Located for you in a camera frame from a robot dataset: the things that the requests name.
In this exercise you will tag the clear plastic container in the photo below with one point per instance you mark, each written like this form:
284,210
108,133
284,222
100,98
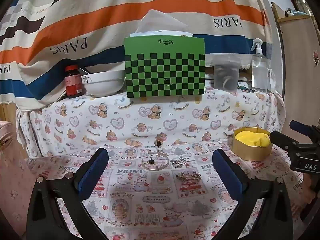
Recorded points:
226,75

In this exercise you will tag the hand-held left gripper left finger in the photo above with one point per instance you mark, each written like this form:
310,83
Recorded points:
93,172

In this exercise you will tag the pens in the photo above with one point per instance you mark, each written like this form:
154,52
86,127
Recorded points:
245,88

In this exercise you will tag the green checkered box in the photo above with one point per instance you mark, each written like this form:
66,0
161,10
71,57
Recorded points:
165,75

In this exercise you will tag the pink bag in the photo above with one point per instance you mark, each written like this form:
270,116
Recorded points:
7,140

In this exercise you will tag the small panda toy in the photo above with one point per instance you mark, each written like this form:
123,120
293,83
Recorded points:
289,12

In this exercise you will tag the strawberry print cloth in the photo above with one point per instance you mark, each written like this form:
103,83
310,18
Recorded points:
150,200

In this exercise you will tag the pink floral bedsheet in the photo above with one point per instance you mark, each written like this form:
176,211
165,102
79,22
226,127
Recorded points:
15,192

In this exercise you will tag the striped printed blanket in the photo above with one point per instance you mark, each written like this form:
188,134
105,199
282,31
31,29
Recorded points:
125,12

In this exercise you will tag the metal spoon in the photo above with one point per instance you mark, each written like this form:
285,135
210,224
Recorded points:
84,71

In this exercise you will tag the yellow cloth lining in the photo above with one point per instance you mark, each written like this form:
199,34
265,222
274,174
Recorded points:
252,138

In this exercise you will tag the bear print tablecloth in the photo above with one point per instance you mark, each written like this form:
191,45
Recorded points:
125,120

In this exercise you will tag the white ceramic bowl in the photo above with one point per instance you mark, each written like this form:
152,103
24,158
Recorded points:
105,85

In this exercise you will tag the cardboard box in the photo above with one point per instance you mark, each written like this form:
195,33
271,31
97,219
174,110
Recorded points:
292,55

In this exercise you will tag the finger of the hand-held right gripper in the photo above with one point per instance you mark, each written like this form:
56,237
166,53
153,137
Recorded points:
282,140
300,128

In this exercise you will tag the white tissue pack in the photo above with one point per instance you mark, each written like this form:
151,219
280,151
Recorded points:
160,22

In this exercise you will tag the clear spray bottle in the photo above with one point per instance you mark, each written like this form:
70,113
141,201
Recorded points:
259,72

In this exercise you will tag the gold jewelry box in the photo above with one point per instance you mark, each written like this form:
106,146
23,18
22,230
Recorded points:
250,153

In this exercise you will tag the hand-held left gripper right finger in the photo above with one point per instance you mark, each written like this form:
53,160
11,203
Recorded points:
226,177

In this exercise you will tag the cartoon wall sticker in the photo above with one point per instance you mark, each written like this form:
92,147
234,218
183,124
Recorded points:
316,58

